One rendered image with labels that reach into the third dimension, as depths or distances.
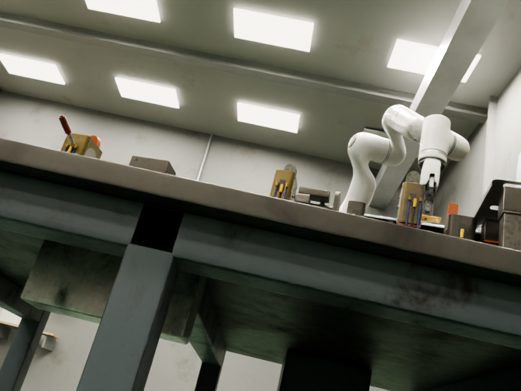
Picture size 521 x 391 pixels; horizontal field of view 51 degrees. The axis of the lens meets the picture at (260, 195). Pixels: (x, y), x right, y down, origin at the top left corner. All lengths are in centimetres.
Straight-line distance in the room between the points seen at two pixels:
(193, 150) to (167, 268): 1081
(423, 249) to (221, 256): 31
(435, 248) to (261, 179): 1046
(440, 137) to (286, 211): 98
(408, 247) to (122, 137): 1133
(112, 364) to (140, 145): 1110
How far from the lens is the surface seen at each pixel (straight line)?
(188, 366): 1027
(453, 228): 145
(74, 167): 91
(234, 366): 1022
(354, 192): 216
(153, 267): 86
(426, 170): 167
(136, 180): 88
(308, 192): 191
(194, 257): 86
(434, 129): 175
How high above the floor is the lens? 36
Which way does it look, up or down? 24 degrees up
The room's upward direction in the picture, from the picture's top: 14 degrees clockwise
